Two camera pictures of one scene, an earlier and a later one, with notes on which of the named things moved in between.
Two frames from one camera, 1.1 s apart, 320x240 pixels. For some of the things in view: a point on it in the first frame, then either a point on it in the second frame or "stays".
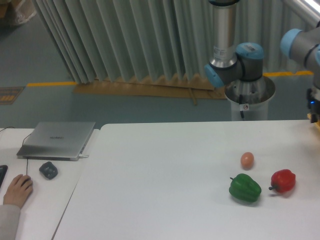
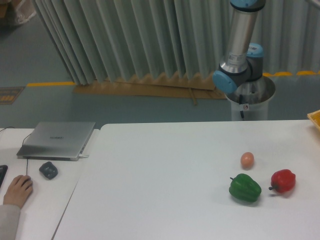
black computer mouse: x=29 y=179 to x=30 y=178
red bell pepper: x=283 y=180 stays
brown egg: x=247 y=160 stays
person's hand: x=19 y=191 stays
